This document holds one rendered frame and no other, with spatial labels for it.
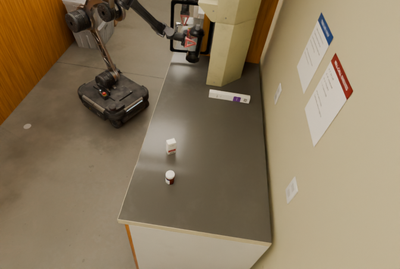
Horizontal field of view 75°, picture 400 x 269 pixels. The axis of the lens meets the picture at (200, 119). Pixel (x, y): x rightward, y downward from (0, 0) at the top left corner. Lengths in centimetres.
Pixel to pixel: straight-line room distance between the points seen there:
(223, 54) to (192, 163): 74
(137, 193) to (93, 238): 103
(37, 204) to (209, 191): 160
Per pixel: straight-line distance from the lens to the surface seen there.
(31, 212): 256
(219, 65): 179
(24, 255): 243
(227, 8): 161
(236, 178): 142
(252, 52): 218
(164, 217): 129
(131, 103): 276
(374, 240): 76
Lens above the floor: 213
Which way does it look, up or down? 46 degrees down
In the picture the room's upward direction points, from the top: 9 degrees clockwise
